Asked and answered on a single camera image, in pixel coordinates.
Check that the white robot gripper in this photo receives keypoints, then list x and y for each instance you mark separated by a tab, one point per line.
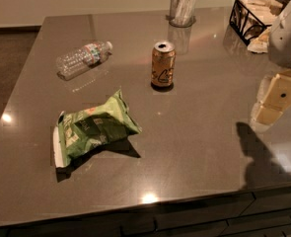
287	41

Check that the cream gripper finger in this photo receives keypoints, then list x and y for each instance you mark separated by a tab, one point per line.
264	115

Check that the green jalapeno chip bag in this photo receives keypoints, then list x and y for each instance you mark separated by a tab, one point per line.
76	134

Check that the orange soda can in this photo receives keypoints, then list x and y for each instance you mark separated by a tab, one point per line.
163	63

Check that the clear cup with straws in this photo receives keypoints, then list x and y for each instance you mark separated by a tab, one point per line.
181	13

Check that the clear plastic water bottle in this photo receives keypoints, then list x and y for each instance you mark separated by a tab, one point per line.
81	60

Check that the black wire condiment basket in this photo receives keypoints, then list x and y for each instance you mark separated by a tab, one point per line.
249	18

